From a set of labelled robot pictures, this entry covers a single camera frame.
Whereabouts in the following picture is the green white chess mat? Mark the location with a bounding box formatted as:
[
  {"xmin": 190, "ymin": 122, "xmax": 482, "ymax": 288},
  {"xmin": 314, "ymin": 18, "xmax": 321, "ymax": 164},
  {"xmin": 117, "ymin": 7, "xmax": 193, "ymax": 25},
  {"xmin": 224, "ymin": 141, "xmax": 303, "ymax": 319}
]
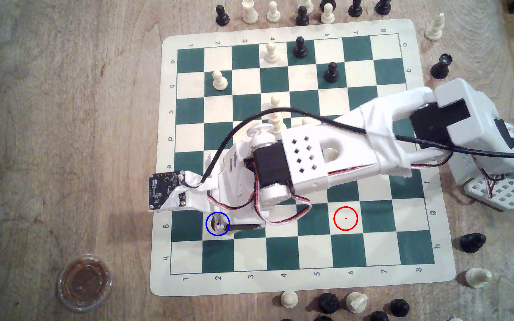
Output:
[{"xmin": 150, "ymin": 18, "xmax": 457, "ymax": 297}]

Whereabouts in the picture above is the white chess king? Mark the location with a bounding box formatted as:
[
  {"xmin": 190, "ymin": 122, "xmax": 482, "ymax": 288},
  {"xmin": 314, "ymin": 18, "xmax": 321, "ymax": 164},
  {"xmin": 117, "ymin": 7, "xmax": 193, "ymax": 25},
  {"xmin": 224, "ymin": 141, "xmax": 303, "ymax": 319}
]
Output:
[{"xmin": 268, "ymin": 111, "xmax": 287, "ymax": 140}]

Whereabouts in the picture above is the red white black servo wire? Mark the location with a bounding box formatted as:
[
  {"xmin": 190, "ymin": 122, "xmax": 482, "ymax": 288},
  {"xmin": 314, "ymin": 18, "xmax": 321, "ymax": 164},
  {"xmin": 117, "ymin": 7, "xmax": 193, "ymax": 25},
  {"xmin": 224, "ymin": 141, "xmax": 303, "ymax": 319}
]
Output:
[{"xmin": 210, "ymin": 189, "xmax": 313, "ymax": 224}]

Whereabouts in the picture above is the black camera cable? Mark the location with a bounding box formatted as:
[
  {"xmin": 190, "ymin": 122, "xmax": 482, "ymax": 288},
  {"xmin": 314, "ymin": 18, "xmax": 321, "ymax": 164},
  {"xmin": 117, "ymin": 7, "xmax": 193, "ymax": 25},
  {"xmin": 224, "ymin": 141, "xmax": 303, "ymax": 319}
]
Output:
[{"xmin": 183, "ymin": 107, "xmax": 514, "ymax": 188}]

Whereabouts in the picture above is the white chess rook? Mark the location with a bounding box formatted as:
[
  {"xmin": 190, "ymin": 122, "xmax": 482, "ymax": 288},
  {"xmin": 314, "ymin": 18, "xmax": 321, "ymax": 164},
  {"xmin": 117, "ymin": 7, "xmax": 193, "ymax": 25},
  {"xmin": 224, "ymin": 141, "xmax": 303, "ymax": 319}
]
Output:
[{"xmin": 465, "ymin": 267, "xmax": 493, "ymax": 288}]

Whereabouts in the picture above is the white cloth tape strip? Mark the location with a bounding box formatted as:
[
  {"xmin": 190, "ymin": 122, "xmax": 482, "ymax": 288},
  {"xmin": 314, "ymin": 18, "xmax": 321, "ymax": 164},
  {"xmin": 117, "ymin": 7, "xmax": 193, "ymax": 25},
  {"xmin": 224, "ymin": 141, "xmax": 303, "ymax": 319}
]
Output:
[{"xmin": 150, "ymin": 171, "xmax": 211, "ymax": 213}]

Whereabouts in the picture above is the black camera circuit board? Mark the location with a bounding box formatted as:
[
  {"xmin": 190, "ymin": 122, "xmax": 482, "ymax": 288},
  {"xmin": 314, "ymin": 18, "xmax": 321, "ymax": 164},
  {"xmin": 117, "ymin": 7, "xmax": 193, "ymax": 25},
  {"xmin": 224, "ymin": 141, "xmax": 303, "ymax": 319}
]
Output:
[{"xmin": 149, "ymin": 171, "xmax": 183, "ymax": 210}]

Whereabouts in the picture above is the clear cup of brown sauce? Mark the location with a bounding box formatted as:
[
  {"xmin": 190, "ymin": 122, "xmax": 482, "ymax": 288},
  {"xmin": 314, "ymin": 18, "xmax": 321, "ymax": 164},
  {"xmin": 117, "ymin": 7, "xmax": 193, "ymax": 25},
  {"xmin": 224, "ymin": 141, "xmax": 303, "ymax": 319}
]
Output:
[{"xmin": 57, "ymin": 254, "xmax": 113, "ymax": 313}]

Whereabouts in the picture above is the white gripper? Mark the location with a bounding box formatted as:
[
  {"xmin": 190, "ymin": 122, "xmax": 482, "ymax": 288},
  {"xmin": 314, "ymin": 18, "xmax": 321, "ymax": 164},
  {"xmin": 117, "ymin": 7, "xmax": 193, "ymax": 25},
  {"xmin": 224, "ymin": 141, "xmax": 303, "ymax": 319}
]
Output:
[{"xmin": 203, "ymin": 141, "xmax": 265, "ymax": 232}]

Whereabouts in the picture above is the black chess knight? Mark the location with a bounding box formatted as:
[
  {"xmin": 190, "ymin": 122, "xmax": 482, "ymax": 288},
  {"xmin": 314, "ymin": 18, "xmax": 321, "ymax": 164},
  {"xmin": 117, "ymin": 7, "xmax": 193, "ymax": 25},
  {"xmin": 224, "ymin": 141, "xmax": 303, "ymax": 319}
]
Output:
[{"xmin": 460, "ymin": 233, "xmax": 486, "ymax": 254}]

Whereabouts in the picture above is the white chess bishop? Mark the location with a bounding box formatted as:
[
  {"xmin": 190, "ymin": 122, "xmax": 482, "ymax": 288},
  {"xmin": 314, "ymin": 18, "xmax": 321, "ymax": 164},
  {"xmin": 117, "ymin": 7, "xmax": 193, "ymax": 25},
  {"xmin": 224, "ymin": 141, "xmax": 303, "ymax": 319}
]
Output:
[
  {"xmin": 242, "ymin": 0, "xmax": 259, "ymax": 24},
  {"xmin": 425, "ymin": 13, "xmax": 446, "ymax": 42}
]

